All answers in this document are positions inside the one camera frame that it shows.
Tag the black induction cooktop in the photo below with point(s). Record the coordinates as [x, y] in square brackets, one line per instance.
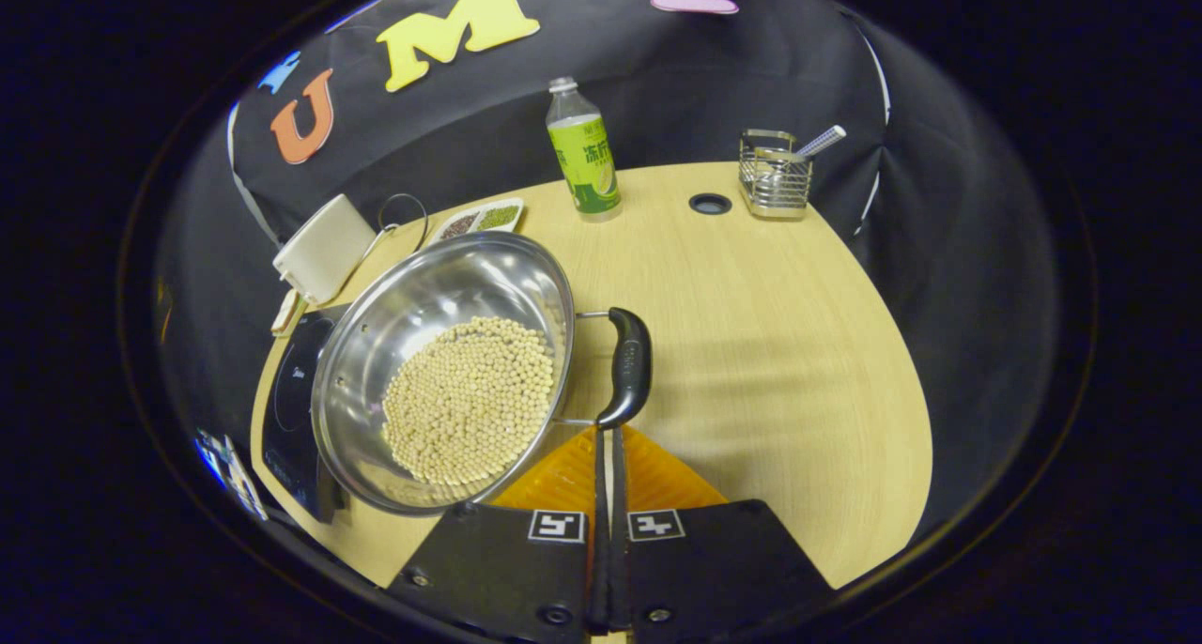
[286, 409]

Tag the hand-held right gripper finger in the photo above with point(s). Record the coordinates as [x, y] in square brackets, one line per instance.
[618, 550]
[601, 550]

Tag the black backdrop cloth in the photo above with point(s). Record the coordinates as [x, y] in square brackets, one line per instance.
[751, 81]

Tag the pile of soybeans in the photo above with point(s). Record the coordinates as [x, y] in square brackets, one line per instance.
[470, 400]

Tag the green label drink bottle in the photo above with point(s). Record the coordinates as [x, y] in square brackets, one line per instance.
[584, 165]

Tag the white divided bean dish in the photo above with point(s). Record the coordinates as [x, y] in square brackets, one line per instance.
[484, 218]

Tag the sandwich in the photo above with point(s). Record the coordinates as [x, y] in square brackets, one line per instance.
[285, 313]

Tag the white toaster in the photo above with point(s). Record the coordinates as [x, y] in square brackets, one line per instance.
[324, 245]

